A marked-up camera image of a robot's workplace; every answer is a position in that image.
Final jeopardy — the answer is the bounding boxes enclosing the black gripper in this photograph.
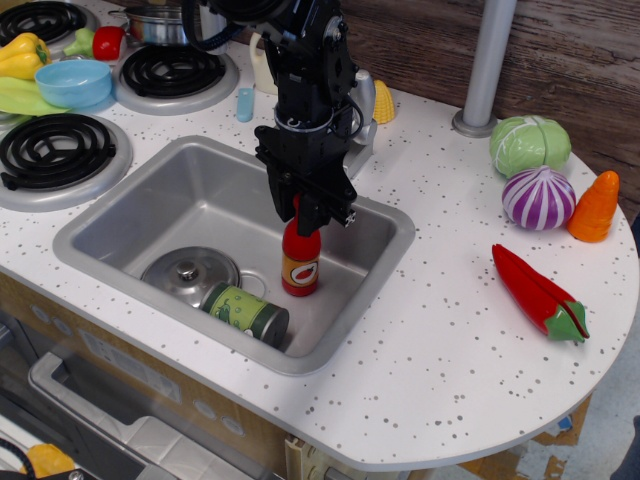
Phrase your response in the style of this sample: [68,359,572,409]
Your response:
[255,126,357,236]

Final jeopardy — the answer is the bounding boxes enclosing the red ketchup bottle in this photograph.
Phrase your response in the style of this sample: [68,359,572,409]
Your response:
[281,194,321,297]

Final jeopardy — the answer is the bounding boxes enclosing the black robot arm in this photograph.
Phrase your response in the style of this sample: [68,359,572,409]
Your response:
[181,1,365,237]

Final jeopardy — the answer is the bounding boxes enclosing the grey sink basin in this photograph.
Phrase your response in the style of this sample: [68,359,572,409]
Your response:
[53,136,415,375]

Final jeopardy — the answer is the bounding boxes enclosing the grey toy faucet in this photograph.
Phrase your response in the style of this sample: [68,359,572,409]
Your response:
[343,69,377,179]

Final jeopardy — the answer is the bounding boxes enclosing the light blue small cylinder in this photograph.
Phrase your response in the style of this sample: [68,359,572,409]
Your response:
[236,88,254,123]

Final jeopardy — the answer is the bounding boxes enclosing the yellow corn piece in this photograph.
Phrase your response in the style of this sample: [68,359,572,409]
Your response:
[373,79,396,124]

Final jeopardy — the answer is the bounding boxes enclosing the green pickle can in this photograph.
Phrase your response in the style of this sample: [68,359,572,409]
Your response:
[200,282,289,348]

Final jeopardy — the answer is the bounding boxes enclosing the cream detergent jug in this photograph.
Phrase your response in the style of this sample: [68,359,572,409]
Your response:
[249,33,278,95]

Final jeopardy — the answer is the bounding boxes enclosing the steel pot lid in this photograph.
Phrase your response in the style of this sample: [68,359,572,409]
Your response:
[141,246,241,308]

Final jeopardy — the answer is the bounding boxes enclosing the black back right burner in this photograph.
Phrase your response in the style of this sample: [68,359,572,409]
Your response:
[120,45,226,99]

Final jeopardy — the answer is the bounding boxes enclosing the grey right support pole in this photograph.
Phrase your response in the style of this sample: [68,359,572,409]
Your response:
[452,0,517,138]

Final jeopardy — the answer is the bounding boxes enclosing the grey support pole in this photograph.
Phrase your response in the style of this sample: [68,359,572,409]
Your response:
[452,0,517,138]
[199,6,228,55]

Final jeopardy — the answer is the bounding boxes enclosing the grey left support pole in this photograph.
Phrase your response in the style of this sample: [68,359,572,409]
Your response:
[199,6,228,55]

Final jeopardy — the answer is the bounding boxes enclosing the green toy cabbage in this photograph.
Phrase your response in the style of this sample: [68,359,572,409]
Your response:
[489,115,572,178]

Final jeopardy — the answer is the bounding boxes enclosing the steel pot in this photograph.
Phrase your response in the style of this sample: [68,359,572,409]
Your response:
[108,5,189,46]

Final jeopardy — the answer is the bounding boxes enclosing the purple toy onion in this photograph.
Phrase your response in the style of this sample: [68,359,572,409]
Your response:
[502,166,577,231]

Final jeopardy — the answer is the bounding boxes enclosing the light blue bowl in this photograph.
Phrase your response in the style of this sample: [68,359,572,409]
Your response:
[35,59,112,108]

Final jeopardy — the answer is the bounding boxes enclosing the black front stove burner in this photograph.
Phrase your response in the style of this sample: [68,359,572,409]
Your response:
[1,113,117,191]

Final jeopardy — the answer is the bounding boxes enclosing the red toy chili pepper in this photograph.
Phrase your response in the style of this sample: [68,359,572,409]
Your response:
[492,244,590,343]

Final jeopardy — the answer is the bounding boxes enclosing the orange toy carrot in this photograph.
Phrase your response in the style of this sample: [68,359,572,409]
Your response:
[567,170,620,243]

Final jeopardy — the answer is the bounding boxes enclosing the green toy leaf vegetable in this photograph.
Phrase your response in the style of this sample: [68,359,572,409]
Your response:
[0,77,69,116]

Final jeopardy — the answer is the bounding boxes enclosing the black back left burner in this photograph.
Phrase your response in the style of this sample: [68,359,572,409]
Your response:
[0,0,89,49]

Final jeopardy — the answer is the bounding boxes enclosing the yellow toy bell pepper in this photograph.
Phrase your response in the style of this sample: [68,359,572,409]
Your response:
[1,32,52,80]

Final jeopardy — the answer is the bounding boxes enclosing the yellow object bottom left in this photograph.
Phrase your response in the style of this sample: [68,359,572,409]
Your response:
[19,444,76,479]

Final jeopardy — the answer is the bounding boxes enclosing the oven door with handle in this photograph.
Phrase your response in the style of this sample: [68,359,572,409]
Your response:
[1,314,276,479]

